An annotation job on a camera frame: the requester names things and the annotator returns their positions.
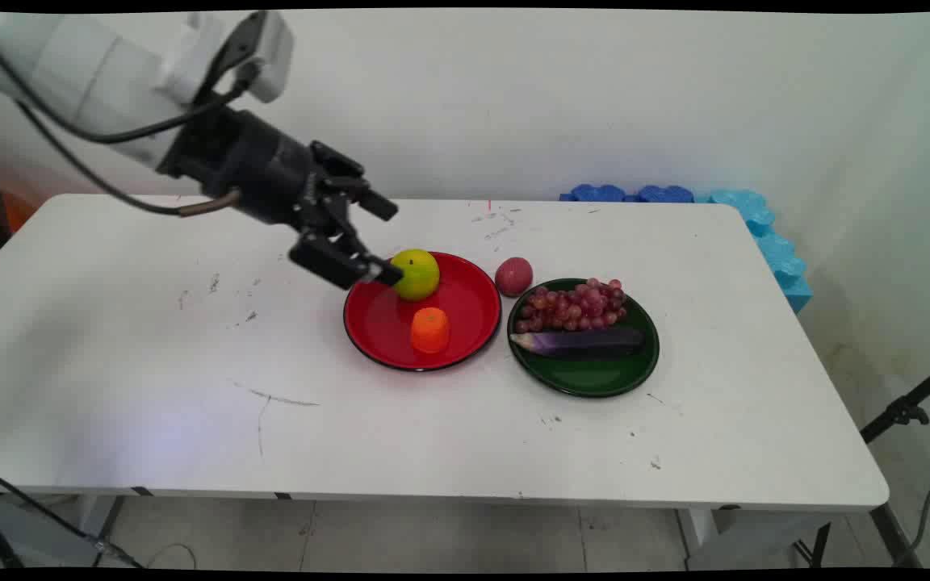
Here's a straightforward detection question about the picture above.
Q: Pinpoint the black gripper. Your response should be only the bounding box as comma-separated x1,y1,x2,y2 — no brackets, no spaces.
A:
158,102,404,291

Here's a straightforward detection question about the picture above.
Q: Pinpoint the purple eggplant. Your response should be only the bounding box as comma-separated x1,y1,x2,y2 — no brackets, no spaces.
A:
509,326,645,360

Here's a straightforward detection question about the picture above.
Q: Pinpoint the green yellow round fruit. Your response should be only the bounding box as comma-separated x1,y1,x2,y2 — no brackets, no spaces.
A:
389,249,441,303

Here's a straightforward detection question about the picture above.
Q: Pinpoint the orange toy fruit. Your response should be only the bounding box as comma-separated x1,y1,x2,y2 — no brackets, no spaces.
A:
411,307,450,354

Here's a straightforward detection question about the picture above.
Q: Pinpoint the red round plate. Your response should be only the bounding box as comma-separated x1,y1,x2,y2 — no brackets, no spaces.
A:
343,251,503,373

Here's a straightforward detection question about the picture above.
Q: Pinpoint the small red round fruit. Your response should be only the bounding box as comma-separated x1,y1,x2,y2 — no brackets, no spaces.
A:
495,257,534,298

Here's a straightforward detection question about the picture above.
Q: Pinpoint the red grape bunch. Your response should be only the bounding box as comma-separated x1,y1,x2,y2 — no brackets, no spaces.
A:
514,278,628,334

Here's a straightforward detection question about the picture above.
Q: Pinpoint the dark green round plate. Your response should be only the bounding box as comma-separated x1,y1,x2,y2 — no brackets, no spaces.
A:
507,278,660,399

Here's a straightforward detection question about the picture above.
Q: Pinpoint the orange object behind table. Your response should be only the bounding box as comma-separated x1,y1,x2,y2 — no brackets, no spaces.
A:
3,190,38,235

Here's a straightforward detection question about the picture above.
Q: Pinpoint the light blue foam mat stack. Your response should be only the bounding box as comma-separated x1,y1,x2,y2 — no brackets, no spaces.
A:
695,188,814,315

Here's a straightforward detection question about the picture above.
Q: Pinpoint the grey table leg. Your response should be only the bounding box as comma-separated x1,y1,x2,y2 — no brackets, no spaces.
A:
0,492,124,568
675,506,831,571

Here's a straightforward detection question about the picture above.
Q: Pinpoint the black tripod stand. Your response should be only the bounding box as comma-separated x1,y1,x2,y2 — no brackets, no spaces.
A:
792,355,930,569

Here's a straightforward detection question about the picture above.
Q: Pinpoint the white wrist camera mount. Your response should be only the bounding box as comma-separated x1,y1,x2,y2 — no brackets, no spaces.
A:
160,10,295,107

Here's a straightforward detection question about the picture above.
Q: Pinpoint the black cable with braided end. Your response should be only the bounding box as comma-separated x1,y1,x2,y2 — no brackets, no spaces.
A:
17,101,242,219

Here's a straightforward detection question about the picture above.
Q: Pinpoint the black camera cable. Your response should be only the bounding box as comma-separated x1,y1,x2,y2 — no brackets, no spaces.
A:
0,15,262,146

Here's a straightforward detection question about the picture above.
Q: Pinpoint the black cable with grey connector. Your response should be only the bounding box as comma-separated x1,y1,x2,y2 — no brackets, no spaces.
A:
0,462,145,570

